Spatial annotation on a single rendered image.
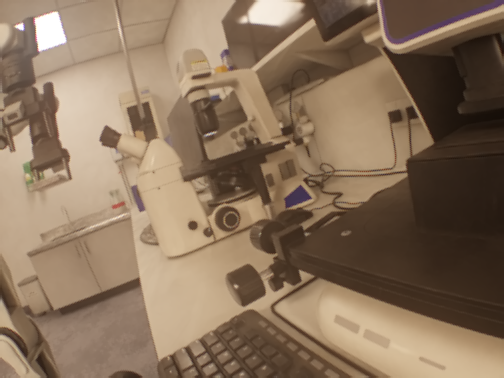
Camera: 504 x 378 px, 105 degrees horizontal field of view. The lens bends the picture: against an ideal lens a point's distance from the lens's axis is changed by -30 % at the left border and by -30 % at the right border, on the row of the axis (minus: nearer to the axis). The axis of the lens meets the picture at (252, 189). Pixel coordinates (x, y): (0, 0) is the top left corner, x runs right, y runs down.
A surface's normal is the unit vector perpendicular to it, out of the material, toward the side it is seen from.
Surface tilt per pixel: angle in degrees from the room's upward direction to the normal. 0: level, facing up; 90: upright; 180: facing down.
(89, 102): 90
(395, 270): 0
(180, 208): 90
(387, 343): 52
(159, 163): 86
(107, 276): 90
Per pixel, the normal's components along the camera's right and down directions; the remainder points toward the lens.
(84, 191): 0.44, 0.00
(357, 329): -0.85, -0.32
